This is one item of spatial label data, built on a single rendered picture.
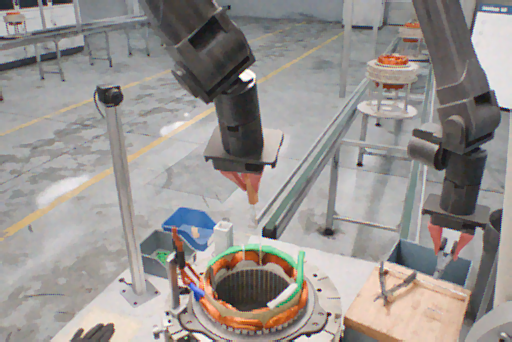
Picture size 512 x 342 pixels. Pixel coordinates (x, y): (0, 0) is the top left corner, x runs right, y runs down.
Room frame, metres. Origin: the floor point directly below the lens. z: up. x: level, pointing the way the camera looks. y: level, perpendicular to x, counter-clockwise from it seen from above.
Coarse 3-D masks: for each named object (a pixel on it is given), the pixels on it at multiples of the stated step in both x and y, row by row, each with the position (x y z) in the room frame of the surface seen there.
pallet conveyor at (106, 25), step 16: (128, 16) 9.43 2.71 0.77; (144, 16) 9.85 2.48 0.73; (32, 32) 7.10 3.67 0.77; (48, 32) 7.34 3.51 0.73; (64, 32) 7.01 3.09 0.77; (80, 32) 7.37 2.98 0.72; (128, 32) 9.28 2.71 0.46; (0, 48) 5.93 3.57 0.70; (128, 48) 9.27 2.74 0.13; (144, 48) 9.12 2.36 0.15; (64, 80) 6.88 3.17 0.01; (0, 96) 5.76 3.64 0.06
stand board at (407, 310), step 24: (384, 264) 0.73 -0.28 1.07; (408, 288) 0.65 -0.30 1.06; (456, 288) 0.65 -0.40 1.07; (360, 312) 0.59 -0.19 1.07; (384, 312) 0.59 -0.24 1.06; (408, 312) 0.58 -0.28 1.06; (456, 312) 0.58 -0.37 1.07; (384, 336) 0.53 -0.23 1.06; (408, 336) 0.53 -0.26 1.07; (432, 336) 0.53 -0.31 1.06; (456, 336) 0.52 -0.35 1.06
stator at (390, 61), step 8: (384, 56) 2.78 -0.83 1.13; (392, 56) 2.78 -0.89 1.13; (400, 56) 2.76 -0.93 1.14; (376, 64) 2.69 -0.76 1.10; (384, 64) 2.64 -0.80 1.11; (392, 64) 2.62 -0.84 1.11; (400, 64) 2.61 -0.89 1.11; (408, 64) 2.66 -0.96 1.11; (392, 88) 2.62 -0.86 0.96; (400, 88) 2.63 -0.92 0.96
